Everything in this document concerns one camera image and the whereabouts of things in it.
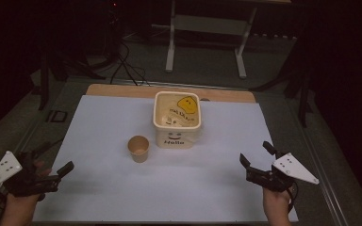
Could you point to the person's right hand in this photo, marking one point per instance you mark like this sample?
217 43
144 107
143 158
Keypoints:
276 202

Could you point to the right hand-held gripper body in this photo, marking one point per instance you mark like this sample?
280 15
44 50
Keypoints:
295 171

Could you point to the white metal table frame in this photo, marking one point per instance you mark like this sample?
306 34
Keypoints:
210 25

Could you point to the metal floor rail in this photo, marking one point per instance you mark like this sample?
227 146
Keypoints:
320 169

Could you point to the person's left hand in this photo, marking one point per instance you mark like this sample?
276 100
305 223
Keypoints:
20 205

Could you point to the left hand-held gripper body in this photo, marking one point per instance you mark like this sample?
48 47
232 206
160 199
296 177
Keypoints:
19 185

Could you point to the black metal stand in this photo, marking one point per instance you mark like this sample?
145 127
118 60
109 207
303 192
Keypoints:
301 94
44 84

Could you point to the cream square plastic bin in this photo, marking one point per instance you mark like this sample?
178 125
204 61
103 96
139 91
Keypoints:
176 138

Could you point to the black floor socket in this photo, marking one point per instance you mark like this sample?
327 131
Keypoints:
57 116

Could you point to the white table mat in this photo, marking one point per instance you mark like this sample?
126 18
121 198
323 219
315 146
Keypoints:
185 182

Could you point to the brown paper cup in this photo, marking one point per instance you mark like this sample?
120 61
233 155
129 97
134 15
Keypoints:
138 149

